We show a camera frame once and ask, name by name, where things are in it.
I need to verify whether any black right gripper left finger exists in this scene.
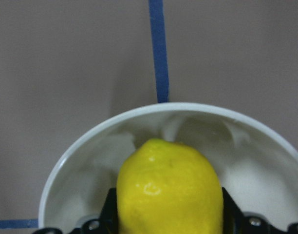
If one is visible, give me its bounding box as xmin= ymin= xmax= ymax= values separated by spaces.
xmin=32 ymin=187 xmax=122 ymax=234

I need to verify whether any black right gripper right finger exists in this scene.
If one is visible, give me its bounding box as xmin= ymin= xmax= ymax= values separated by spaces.
xmin=222 ymin=188 xmax=298 ymax=234

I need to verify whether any cream white bowl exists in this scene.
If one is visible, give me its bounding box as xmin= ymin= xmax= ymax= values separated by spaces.
xmin=38 ymin=103 xmax=298 ymax=233

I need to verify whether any yellow lemon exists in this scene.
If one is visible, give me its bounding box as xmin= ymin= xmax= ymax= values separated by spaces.
xmin=116 ymin=139 xmax=224 ymax=234

